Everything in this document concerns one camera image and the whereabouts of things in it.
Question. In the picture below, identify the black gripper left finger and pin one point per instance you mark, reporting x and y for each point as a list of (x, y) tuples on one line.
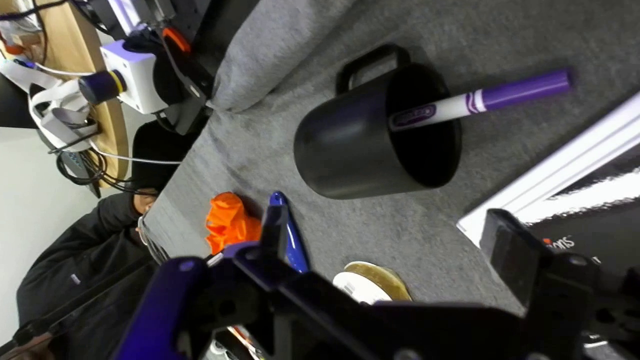
[(272, 230)]

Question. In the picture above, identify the purple marker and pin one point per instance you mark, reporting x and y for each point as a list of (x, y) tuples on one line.
[(513, 92)]

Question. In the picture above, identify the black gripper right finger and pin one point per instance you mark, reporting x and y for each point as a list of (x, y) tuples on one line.
[(517, 256)]

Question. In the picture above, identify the wooden round table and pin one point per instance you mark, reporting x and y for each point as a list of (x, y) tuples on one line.
[(81, 47)]

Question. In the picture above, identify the yellow ribbon spool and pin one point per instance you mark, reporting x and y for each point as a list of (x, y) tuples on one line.
[(373, 282)]

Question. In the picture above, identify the black mug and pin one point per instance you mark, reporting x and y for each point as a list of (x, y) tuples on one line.
[(347, 143)]

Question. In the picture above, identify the gray tablecloth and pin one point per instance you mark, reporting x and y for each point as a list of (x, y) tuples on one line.
[(286, 47)]

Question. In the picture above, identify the orange ribbon clump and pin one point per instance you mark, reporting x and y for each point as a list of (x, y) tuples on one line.
[(230, 221)]

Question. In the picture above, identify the person in black jacket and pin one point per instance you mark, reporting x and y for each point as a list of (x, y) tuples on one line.
[(86, 281)]

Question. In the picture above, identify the white camera on stand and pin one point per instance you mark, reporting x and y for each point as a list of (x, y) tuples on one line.
[(136, 73)]

